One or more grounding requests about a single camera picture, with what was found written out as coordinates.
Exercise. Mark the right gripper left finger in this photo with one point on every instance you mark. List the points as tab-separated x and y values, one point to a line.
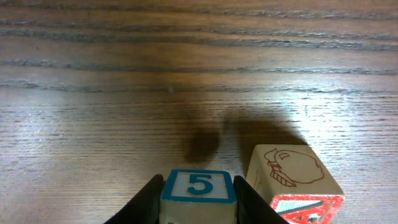
144	207

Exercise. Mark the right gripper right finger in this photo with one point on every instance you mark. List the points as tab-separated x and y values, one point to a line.
252	209

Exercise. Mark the blue D wooden block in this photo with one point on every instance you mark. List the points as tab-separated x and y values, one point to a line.
198	197

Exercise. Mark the red A wooden block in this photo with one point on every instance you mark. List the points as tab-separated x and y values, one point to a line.
295	183

